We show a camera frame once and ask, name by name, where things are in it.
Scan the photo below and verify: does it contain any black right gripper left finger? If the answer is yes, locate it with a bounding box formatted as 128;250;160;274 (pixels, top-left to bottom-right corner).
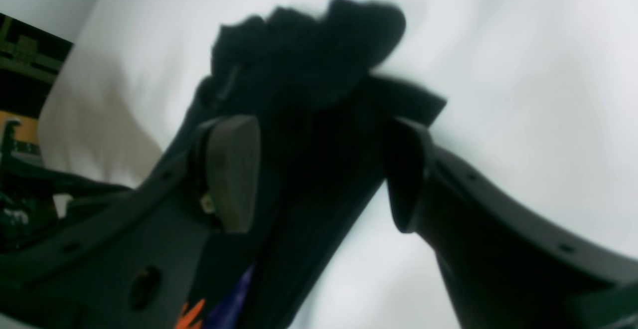
1;115;261;329

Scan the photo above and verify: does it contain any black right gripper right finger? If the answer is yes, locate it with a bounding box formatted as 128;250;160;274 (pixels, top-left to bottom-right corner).
386;118;638;329

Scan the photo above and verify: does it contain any black T-shirt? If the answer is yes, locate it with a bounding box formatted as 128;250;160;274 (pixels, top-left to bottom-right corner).
162;0;445;329

